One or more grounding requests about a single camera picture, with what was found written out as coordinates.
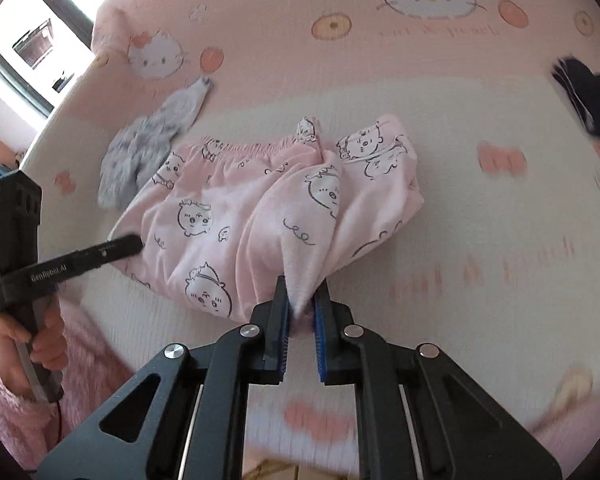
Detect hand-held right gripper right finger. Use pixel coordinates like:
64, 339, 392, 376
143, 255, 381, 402
312, 279, 563, 480

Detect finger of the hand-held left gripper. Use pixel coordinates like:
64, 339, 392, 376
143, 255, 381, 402
74, 233, 144, 268

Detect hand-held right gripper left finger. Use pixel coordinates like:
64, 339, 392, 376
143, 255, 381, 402
36, 275, 292, 480

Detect pink cartoon print pants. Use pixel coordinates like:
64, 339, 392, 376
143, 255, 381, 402
109, 114, 426, 323

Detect person's left forearm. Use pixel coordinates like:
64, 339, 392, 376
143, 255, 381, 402
0, 355, 56, 466

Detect person's left hand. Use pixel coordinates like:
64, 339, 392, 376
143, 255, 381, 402
0, 302, 66, 402

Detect grey patterned cloth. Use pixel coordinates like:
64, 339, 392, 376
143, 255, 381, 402
97, 76, 216, 211

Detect pink cartoon printed sofa blanket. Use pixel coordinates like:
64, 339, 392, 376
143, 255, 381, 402
17, 0, 600, 480

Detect dark navy folded cloth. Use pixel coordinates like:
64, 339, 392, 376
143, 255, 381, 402
550, 55, 600, 146

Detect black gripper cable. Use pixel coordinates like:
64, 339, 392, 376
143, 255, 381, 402
52, 399, 66, 463

